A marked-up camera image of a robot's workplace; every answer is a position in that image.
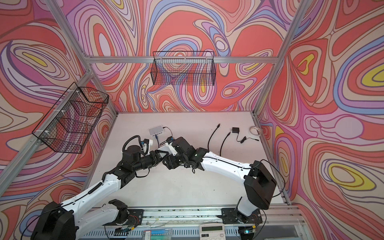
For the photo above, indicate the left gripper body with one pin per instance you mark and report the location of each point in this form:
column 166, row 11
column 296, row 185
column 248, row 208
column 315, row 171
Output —
column 148, row 161

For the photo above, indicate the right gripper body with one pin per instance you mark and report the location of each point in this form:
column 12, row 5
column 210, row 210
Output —
column 177, row 160

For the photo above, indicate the white network switch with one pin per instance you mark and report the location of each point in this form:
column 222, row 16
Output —
column 157, row 130

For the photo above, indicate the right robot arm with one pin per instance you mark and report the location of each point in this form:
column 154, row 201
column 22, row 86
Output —
column 257, row 180

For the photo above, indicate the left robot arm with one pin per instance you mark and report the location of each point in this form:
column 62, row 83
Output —
column 72, row 219

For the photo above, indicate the clear plastic box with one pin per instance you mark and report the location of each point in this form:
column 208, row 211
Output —
column 158, row 234

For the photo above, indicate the white calculator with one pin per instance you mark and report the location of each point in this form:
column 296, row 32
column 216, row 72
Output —
column 212, row 231

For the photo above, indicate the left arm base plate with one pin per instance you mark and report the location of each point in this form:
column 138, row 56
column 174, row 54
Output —
column 131, row 218

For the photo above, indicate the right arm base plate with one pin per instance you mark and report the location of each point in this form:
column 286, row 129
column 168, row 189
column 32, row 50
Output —
column 233, row 216

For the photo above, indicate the black wire basket back wall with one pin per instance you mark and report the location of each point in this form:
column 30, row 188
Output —
column 183, row 68

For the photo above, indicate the black wire basket wall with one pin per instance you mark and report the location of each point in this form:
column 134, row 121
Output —
column 73, row 121
column 183, row 68

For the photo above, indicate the black wire basket left wall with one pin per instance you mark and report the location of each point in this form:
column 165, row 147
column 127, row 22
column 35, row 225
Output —
column 73, row 121

